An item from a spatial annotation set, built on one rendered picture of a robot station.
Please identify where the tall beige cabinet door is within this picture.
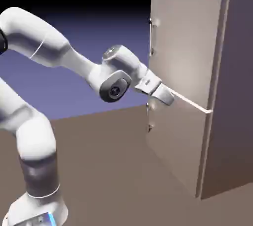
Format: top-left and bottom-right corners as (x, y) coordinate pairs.
(148, 0), (225, 110)

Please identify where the short beige cabinet door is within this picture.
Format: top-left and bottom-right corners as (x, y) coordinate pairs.
(145, 93), (207, 198)

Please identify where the short silver door handle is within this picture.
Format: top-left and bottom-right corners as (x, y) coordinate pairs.
(146, 102), (155, 133)

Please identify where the long silver door handle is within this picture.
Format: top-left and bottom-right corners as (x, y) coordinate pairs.
(148, 18), (160, 57)

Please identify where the beige cabinet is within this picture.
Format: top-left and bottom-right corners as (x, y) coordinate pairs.
(145, 0), (253, 200)

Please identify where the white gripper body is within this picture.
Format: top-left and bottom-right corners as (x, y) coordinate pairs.
(151, 83), (175, 106)

